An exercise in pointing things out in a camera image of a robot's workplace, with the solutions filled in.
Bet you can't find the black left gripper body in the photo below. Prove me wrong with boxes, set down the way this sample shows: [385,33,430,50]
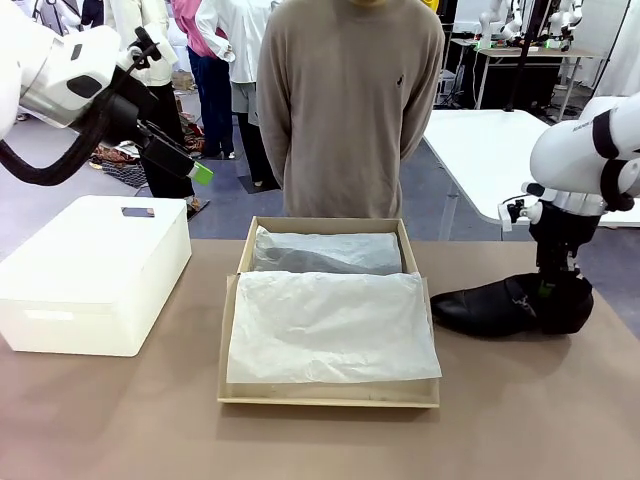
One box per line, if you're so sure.
[112,92,196,181]

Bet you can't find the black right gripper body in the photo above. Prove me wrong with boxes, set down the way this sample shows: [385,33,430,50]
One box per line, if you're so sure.
[529,200,600,275]

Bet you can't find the white tissue paper sheet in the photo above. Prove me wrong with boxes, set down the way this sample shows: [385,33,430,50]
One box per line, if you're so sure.
[227,224,444,385]

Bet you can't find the person's left forearm beige sleeve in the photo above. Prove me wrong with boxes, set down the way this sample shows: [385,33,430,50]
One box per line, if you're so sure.
[398,89,446,164]

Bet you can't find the person's right forearm beige sleeve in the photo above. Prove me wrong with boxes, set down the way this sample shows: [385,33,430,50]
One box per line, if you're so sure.
[256,99,292,191]

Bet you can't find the white plastic storage box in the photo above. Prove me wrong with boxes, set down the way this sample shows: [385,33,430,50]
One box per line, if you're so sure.
[0,194,194,359]

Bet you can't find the person white jacket black trousers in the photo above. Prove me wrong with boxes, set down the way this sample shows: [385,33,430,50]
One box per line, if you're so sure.
[107,0,197,201]

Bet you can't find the patterned clothes pile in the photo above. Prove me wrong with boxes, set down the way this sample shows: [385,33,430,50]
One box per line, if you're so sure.
[89,112,206,190]

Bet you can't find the person pink shirt blue jeans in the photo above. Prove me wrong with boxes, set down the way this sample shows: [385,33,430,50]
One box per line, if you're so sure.
[172,0,236,160]

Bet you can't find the white table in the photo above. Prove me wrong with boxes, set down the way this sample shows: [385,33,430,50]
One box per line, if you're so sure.
[422,108,640,229]

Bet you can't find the person white shirt grey skirt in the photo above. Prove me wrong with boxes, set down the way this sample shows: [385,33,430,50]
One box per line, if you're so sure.
[194,0,284,190]

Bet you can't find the person in beige sweater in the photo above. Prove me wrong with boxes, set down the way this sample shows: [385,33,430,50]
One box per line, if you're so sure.
[256,0,446,220]

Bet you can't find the black vertical pole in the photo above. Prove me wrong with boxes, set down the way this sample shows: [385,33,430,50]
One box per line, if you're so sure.
[503,0,537,112]

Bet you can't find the white drawer unit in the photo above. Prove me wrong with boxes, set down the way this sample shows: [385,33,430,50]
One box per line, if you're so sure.
[435,69,459,107]

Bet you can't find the white curtain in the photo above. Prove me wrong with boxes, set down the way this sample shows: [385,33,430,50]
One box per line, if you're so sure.
[594,0,640,99]

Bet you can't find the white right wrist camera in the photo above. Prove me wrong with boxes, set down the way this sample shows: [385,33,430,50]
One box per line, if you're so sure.
[497,180,545,232]

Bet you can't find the black stand base plate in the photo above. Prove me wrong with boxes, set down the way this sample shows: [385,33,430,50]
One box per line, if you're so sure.
[238,174,283,194]

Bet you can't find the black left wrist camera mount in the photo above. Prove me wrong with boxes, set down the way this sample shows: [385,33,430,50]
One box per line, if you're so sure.
[130,25,162,65]

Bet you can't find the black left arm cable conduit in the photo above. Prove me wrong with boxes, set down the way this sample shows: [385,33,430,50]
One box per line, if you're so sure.
[0,59,151,187]

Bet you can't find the brown table black frame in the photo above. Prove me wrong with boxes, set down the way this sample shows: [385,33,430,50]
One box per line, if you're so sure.
[449,37,614,112]

